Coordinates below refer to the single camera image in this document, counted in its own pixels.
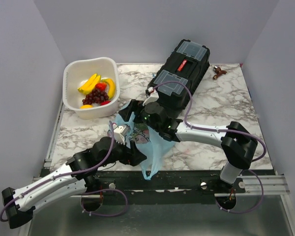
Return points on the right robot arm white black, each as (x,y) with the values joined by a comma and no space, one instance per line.
(238,144)

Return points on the dark red fake grapes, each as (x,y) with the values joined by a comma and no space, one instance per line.
(96,96)

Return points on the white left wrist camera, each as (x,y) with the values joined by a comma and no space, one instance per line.
(120,132)

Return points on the yellow fake banana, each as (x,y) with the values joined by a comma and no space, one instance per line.
(112,87)

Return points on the light blue plastic bag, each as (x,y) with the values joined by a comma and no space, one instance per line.
(148,142)

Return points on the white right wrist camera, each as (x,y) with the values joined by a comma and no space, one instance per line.
(151,96)

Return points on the black plastic toolbox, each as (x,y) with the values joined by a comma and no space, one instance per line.
(185,67)

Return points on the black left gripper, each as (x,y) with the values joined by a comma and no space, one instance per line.
(132,156)

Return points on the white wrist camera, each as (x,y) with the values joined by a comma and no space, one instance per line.
(151,96)
(120,132)

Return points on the black metal base rail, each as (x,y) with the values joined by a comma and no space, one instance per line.
(164,188)

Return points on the small brown metal object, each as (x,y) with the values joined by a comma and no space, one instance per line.
(218,72)

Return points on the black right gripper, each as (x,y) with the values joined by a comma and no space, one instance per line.
(126,114)

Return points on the red fake fruit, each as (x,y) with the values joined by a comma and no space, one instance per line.
(101,86)
(105,103)

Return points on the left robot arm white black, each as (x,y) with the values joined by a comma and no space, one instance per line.
(76,176)

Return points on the white plastic basket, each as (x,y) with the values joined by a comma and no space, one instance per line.
(77,73)

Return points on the yellow fake corn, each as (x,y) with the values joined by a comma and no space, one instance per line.
(89,85)

